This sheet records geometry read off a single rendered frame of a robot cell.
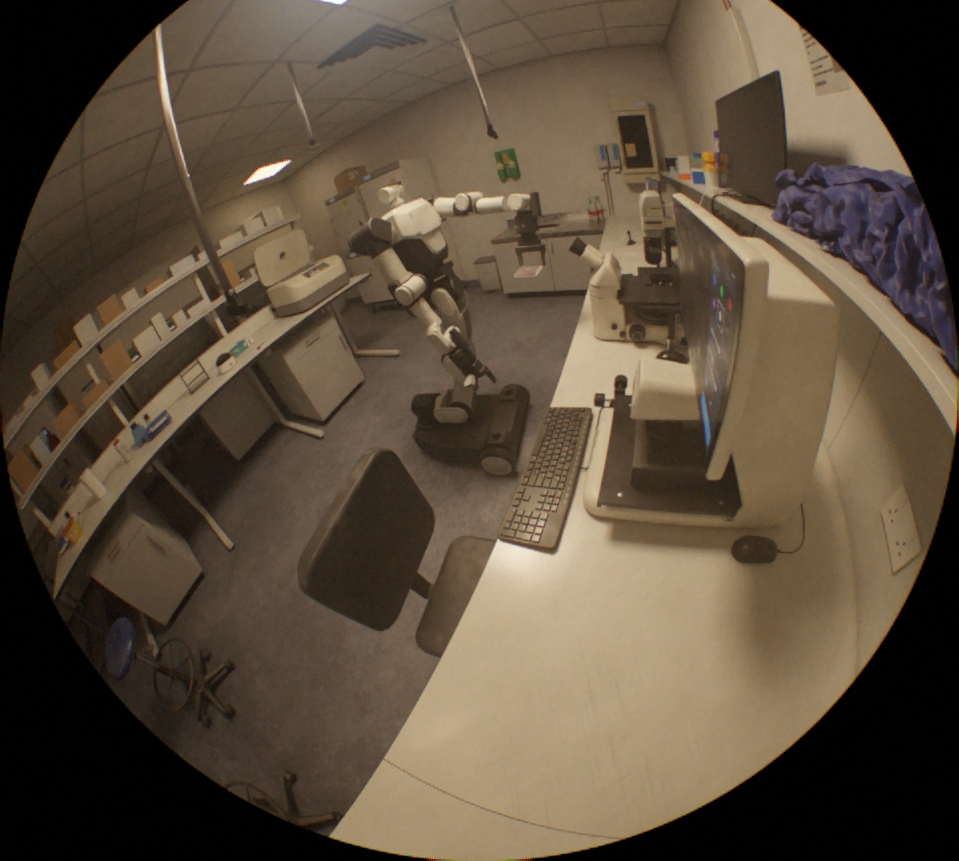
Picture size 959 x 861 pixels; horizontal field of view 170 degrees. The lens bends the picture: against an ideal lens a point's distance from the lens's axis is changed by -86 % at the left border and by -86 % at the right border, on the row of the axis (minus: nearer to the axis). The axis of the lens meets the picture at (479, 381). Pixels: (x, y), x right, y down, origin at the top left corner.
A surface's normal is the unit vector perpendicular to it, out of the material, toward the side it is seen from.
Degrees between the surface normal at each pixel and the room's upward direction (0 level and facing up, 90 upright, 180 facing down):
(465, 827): 0
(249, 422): 90
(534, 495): 5
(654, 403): 80
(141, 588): 90
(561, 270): 90
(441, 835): 0
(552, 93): 90
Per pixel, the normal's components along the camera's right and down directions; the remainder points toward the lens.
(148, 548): 0.89, 0.05
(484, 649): -0.25, -0.79
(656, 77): -0.39, 0.62
